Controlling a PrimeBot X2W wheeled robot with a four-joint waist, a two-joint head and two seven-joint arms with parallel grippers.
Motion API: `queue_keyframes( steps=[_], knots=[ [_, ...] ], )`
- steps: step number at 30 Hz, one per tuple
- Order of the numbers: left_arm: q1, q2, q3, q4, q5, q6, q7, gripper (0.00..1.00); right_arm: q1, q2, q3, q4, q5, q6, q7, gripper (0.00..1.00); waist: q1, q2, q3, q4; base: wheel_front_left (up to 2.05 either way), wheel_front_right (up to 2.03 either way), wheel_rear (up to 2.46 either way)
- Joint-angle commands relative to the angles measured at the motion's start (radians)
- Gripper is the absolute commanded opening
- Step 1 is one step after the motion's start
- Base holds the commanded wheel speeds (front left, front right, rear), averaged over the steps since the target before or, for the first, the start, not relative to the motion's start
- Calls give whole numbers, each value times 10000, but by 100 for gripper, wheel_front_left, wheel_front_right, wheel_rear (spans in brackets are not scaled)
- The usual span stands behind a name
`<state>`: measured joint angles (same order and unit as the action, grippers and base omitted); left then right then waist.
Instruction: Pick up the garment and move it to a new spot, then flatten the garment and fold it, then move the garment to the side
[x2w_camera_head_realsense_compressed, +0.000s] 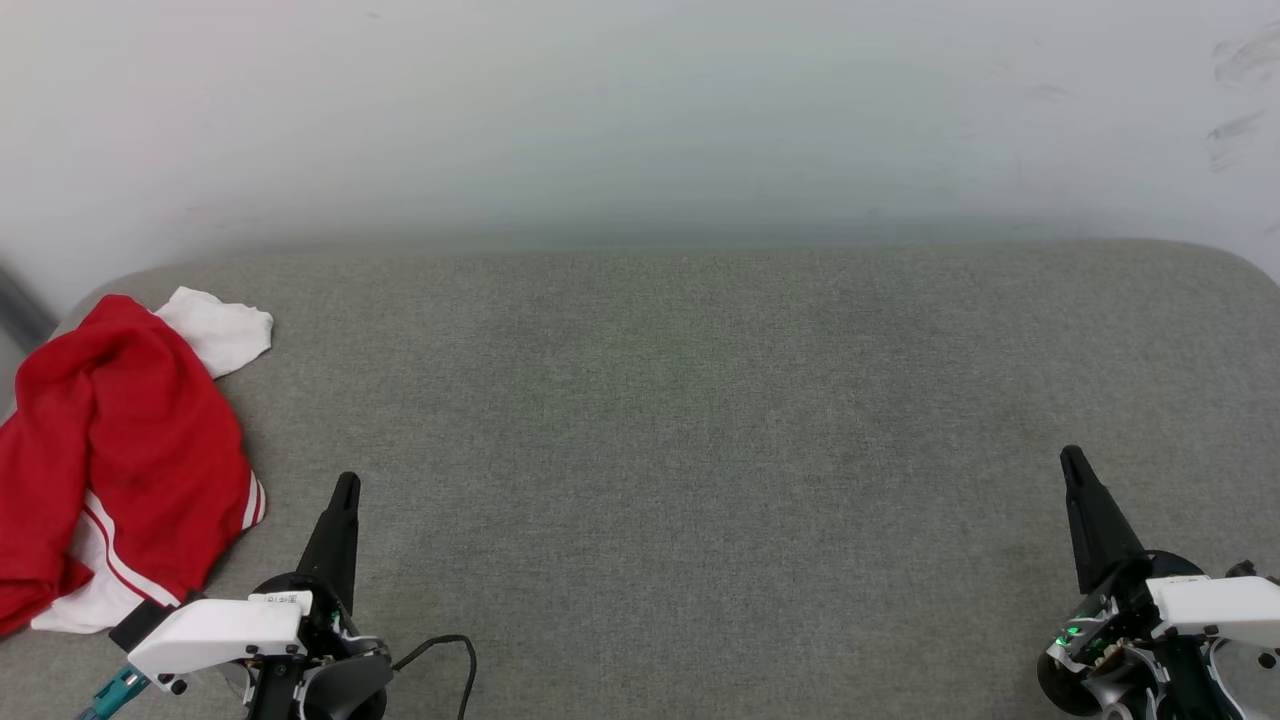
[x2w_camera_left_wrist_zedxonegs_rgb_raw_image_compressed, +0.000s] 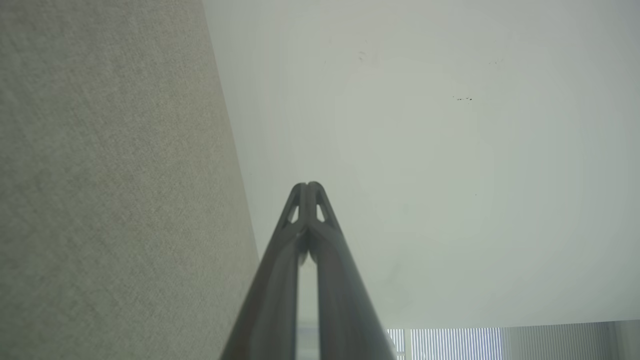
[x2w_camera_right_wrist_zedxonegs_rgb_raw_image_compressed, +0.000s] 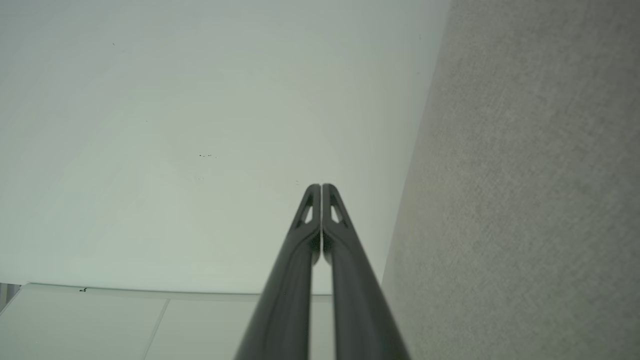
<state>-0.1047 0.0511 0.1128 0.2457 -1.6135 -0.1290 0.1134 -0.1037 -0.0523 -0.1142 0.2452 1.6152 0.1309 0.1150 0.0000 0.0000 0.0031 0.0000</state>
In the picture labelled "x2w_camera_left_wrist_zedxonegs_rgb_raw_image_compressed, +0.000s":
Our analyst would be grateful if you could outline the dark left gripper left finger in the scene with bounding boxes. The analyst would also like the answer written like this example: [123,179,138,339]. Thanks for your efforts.
[220,182,308,360]

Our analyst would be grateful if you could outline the white vertical window blinds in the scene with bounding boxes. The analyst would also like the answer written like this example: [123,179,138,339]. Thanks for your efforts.
[387,320,640,360]

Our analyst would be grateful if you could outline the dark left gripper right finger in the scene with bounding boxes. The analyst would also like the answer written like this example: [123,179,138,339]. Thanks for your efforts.
[307,181,399,360]

